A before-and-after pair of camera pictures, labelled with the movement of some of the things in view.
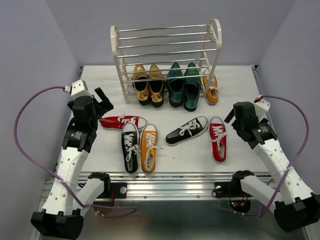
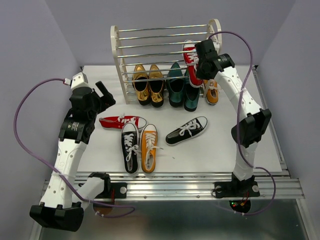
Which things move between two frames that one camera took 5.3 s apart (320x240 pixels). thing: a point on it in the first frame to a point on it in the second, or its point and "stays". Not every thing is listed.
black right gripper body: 237,127 to 200,71
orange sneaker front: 149,142 stays
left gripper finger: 105,105 to 108,101
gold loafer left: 142,88 stays
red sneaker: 218,132 to 190,57
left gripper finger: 100,93 to 102,88
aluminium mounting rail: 172,186 stays
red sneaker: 118,122 stays
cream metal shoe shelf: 167,62 stays
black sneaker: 187,130 stays
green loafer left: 175,84 stays
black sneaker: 130,137 stays
